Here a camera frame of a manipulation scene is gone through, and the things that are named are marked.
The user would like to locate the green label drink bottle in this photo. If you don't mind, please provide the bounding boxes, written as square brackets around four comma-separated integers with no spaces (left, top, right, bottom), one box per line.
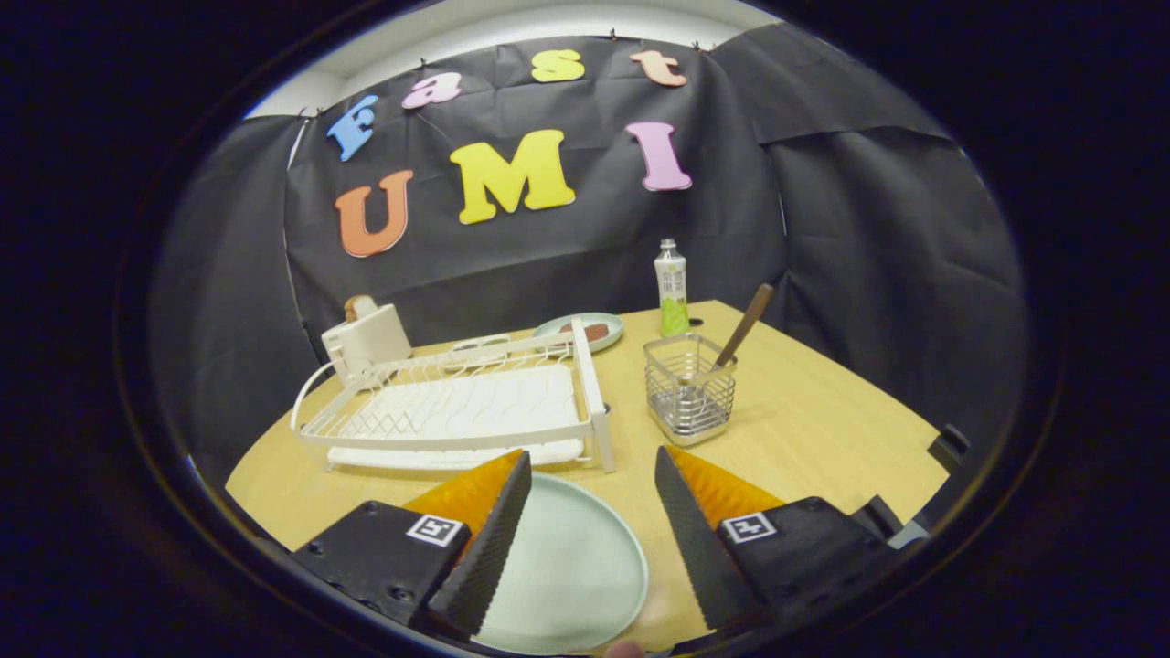
[654,239,691,338]

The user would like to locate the small green plate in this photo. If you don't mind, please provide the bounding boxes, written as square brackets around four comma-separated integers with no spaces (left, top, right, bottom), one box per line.
[533,313,624,355]

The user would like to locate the white dish rack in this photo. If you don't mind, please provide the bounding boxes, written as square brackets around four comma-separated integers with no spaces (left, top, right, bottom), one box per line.
[291,317,615,473]

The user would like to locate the white toaster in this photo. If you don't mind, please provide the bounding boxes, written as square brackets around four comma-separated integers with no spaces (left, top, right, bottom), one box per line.
[321,303,413,383]

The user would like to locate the black backdrop cloth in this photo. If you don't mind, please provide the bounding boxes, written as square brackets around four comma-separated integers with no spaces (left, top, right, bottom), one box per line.
[151,23,1029,485]

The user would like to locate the black chair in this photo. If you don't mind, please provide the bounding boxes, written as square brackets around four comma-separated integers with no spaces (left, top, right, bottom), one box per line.
[926,423,972,476]

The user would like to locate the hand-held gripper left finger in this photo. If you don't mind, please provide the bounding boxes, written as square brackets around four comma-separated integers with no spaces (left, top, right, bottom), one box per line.
[291,449,533,641]

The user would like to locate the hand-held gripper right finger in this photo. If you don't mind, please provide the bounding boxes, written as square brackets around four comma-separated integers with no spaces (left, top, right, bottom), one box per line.
[654,445,901,631]

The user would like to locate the metal wire basket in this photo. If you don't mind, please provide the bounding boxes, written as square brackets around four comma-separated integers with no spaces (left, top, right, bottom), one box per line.
[643,334,738,447]

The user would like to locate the brown handled metal spoon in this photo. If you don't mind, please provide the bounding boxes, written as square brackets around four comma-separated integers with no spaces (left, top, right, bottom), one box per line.
[711,283,775,371]

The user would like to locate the pale green plate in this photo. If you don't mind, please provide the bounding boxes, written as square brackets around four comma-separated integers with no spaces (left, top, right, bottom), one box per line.
[471,472,650,655]

